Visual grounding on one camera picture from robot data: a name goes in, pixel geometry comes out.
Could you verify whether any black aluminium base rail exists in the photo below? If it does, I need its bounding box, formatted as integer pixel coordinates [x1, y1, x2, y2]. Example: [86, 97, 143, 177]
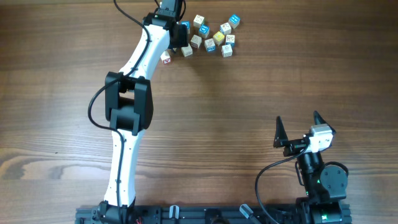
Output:
[75, 203, 353, 224]

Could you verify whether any red bottom wooden block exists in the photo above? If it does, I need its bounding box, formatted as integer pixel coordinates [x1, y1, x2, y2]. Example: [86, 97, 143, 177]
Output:
[160, 50, 171, 64]

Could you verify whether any blue picture wooden block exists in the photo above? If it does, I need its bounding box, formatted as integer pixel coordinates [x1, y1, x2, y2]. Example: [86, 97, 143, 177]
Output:
[225, 34, 235, 47]

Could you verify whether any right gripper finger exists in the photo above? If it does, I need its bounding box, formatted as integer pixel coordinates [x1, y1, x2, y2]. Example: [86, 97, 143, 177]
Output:
[313, 111, 336, 134]
[273, 116, 289, 148]

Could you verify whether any yellow top wooden block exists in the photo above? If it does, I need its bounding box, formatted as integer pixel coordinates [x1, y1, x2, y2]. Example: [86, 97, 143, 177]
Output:
[213, 31, 225, 46]

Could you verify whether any white bird picture block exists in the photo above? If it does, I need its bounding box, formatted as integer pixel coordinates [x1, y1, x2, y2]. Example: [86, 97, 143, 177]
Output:
[221, 44, 233, 57]

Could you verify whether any plain beige wooden block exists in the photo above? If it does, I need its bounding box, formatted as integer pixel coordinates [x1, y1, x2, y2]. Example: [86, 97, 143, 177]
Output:
[181, 44, 193, 57]

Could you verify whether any plain top wooden block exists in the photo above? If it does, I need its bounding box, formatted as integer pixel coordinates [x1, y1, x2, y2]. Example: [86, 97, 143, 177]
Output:
[193, 14, 205, 29]

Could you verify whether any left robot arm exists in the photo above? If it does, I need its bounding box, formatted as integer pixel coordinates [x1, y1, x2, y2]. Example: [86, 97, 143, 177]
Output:
[88, 0, 188, 223]

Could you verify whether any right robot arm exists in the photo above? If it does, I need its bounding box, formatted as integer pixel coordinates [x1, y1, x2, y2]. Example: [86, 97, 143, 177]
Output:
[274, 111, 352, 224]

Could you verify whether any blue top corner block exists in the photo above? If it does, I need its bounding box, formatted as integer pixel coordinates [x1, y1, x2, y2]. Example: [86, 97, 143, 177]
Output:
[228, 14, 241, 29]

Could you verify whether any blue L letter block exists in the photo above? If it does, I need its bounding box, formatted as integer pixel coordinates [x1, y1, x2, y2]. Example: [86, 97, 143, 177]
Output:
[181, 21, 190, 34]

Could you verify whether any blue D letter block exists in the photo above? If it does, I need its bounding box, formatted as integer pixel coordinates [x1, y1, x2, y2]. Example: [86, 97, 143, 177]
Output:
[198, 25, 210, 39]

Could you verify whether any red edged wooden block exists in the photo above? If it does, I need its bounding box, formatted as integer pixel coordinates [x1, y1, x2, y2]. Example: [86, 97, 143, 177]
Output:
[190, 34, 202, 49]

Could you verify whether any blue edged picture block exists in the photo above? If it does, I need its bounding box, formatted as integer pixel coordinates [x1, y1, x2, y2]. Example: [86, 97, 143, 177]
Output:
[220, 22, 232, 35]

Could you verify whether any blue sided wooden block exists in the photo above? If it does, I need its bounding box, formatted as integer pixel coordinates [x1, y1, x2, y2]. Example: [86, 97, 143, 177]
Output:
[204, 39, 216, 52]

